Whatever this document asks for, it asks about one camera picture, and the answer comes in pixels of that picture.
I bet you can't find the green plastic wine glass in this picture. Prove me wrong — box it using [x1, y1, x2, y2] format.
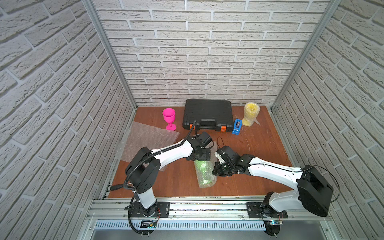
[194, 161, 216, 189]

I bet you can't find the yellow plastic wine glass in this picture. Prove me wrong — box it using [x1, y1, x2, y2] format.
[242, 101, 261, 127]

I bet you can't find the bubble wrap stack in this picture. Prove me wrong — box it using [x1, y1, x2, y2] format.
[115, 122, 180, 164]

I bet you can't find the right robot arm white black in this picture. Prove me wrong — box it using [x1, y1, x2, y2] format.
[212, 146, 334, 218]

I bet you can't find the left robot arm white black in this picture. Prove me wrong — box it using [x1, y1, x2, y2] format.
[123, 132, 213, 211]

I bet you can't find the pink plastic wine glass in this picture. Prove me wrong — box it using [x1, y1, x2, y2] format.
[163, 108, 176, 131]

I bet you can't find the black plastic tool case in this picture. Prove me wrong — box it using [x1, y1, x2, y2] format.
[183, 99, 234, 132]

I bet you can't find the blue tape dispenser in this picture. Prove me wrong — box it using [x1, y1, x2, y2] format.
[232, 119, 243, 136]

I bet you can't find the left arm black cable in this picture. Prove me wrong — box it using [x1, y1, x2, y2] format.
[109, 119, 199, 193]

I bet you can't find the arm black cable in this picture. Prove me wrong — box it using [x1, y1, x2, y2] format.
[215, 136, 341, 205]
[109, 119, 199, 193]

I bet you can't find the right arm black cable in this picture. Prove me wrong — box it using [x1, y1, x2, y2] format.
[215, 136, 341, 205]

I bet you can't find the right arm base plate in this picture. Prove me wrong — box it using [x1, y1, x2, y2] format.
[246, 202, 288, 219]

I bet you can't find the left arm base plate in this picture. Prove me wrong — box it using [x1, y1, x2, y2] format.
[129, 202, 170, 218]

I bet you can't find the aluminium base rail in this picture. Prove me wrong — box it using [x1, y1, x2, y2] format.
[82, 196, 332, 234]

